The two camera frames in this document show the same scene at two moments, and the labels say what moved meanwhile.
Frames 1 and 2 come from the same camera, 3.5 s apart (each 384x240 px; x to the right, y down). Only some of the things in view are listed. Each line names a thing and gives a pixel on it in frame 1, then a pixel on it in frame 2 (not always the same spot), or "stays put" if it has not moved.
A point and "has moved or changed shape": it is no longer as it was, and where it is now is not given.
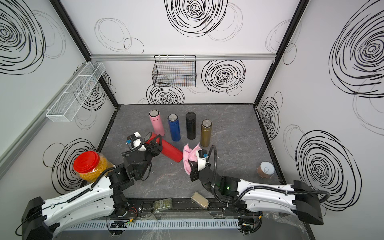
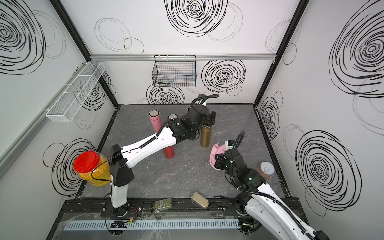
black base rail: x=185 y=208 stays put
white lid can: x=265 y=170 stays put
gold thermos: x=206 y=125 stays put
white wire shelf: x=70 y=101 stays put
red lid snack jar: x=89 y=165 stays put
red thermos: x=167 y=149 has moved or changed shape
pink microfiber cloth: x=190 y=153 → x=216 y=150
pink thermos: x=158 y=126 stays put
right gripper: x=195 y=171 → x=219 y=158
